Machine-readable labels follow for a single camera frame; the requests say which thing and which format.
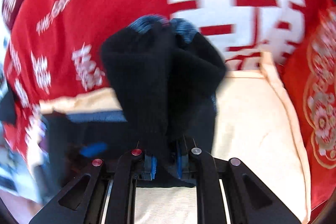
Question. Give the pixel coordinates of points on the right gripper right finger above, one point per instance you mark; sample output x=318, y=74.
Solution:
x=228, y=191

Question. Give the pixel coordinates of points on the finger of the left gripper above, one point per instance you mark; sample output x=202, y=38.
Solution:
x=93, y=149

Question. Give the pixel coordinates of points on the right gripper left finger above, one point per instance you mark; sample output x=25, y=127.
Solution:
x=104, y=192

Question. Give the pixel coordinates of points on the black pants blue trim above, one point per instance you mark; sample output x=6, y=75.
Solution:
x=165, y=75

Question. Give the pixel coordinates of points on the peach seat cushion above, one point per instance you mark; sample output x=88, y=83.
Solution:
x=256, y=122

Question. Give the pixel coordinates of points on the red sofa cover white characters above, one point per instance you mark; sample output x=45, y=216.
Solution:
x=53, y=46

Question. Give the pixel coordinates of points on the red embroidered pillow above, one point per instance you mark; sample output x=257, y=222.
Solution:
x=309, y=78

